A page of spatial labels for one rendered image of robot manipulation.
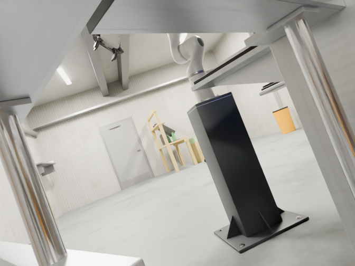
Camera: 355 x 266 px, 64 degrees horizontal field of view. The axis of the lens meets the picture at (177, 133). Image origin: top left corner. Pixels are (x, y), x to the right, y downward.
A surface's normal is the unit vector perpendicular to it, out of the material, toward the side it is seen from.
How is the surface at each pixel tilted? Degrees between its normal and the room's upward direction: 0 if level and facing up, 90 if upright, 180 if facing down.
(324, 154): 90
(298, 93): 90
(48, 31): 180
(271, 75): 90
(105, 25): 180
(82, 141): 90
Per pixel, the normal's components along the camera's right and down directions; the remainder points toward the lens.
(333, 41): -0.71, 0.24
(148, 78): 0.18, -0.11
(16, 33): 0.36, 0.93
